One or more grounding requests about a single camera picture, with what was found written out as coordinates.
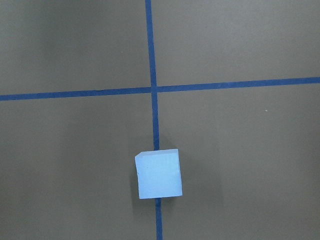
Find light blue foam block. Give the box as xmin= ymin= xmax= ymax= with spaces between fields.
xmin=135 ymin=149 xmax=183 ymax=199

